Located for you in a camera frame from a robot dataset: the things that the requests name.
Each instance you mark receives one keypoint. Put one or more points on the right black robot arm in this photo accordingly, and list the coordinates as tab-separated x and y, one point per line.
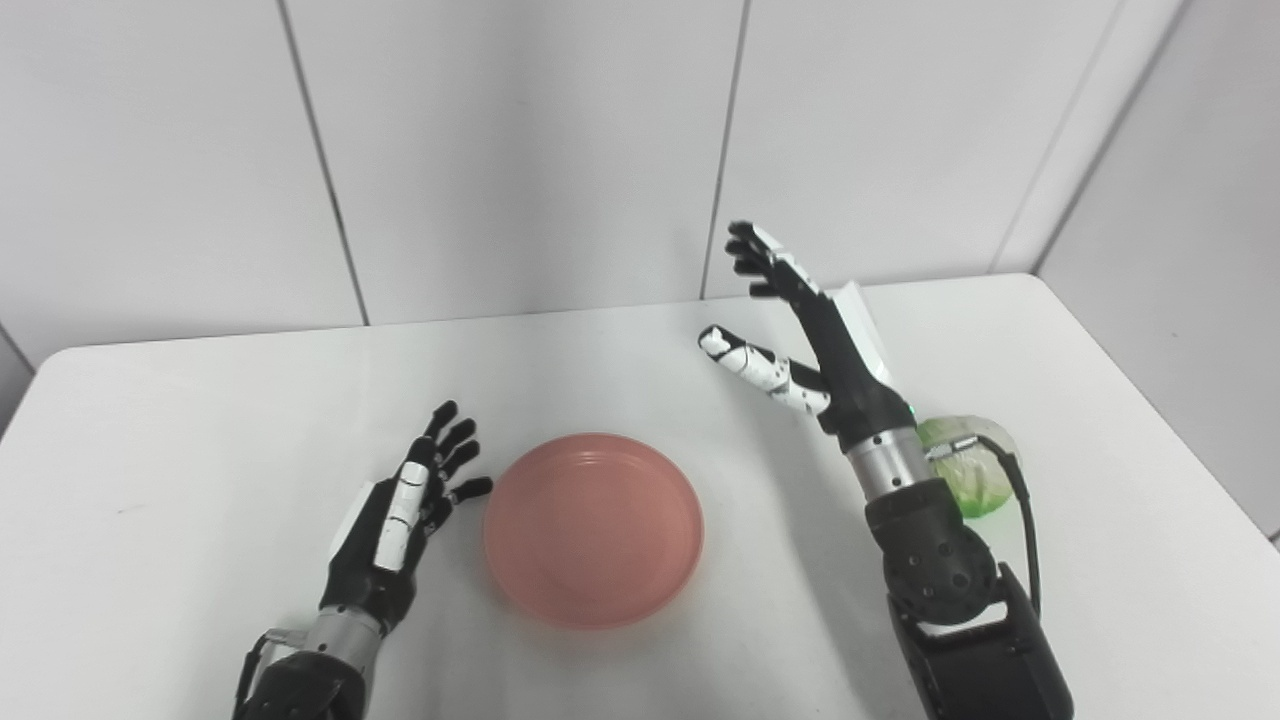
950	590

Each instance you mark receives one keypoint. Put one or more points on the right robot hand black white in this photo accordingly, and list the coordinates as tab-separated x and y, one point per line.
820	340

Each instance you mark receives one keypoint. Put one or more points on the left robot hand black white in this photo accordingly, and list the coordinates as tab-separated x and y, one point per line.
395	530

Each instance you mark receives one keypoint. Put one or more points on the pink plate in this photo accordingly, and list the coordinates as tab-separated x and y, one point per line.
594	529

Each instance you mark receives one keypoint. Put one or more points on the green white cabbage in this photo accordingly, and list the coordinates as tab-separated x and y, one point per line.
975	465

